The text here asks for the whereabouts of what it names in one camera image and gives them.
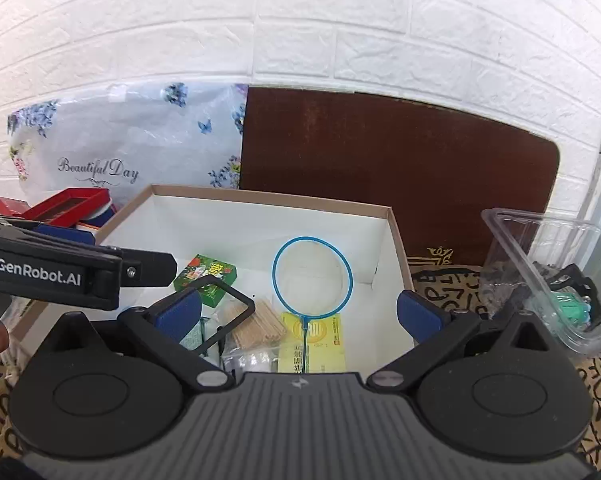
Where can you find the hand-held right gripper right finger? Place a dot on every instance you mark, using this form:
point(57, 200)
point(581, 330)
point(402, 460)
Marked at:
point(420, 316)

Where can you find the red box tray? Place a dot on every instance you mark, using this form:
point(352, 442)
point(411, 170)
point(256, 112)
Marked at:
point(70, 206)

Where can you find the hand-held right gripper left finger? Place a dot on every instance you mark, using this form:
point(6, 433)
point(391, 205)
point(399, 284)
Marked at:
point(180, 316)

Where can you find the small green object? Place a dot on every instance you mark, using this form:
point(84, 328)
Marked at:
point(570, 309)

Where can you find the white cardboard box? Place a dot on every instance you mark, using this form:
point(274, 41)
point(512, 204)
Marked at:
point(260, 220)

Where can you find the patterned desktop cloth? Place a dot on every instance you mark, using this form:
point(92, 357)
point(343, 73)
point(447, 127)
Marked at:
point(450, 291)

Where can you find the black rectangular frame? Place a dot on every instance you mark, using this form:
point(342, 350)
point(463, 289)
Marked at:
point(240, 301)

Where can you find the bundle of wooden toothpicks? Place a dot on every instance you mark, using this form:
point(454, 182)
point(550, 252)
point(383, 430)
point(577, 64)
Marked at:
point(258, 330)

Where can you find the floral plastic bag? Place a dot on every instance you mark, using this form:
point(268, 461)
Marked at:
point(130, 130)

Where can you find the brown wooden board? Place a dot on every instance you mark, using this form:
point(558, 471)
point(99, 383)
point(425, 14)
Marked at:
point(380, 170)

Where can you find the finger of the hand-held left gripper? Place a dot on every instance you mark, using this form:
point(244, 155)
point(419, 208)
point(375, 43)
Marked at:
point(148, 270)
point(63, 233)

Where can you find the black object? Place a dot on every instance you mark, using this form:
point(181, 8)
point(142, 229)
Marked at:
point(577, 275)

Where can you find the blue white box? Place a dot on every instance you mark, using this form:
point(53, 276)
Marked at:
point(99, 217)

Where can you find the red box lid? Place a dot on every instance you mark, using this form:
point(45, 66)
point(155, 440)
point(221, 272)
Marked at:
point(10, 206)

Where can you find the green floral print box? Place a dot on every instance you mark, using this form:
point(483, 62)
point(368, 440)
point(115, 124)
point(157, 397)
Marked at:
point(208, 277)

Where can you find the clear packet of white pieces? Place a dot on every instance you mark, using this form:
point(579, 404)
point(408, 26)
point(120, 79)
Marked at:
point(248, 360)

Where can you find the clear plastic container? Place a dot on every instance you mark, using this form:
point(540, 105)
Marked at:
point(525, 260)

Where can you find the yellow box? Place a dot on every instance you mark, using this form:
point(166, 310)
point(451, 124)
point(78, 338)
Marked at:
point(325, 342)

